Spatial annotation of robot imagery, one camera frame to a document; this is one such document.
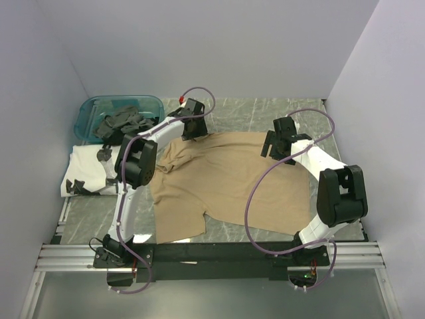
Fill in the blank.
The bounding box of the tan t shirt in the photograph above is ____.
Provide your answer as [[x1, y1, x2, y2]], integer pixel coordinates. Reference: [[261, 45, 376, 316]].
[[149, 132, 311, 243]]

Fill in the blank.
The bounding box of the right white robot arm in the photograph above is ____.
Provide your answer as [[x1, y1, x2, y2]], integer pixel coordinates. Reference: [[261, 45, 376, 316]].
[[261, 116, 368, 265]]

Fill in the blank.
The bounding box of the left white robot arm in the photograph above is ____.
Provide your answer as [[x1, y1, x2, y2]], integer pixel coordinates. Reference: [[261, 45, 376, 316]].
[[102, 98, 208, 267]]

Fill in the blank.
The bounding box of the dark grey t shirt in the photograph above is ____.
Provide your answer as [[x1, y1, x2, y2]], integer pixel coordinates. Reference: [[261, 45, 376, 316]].
[[92, 105, 159, 146]]

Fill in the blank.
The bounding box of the teal plastic bin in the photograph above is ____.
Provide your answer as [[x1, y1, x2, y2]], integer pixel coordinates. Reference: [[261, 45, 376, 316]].
[[74, 95, 165, 144]]

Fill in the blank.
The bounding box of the white printed t shirt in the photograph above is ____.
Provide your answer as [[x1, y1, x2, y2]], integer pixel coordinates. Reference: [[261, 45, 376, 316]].
[[60, 144, 120, 197]]

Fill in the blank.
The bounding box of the black base beam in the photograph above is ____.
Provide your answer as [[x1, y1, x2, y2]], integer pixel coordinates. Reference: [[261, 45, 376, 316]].
[[93, 243, 330, 287]]

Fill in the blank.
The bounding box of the aluminium rail frame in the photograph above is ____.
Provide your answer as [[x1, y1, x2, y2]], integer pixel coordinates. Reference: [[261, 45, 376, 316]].
[[18, 195, 399, 319]]

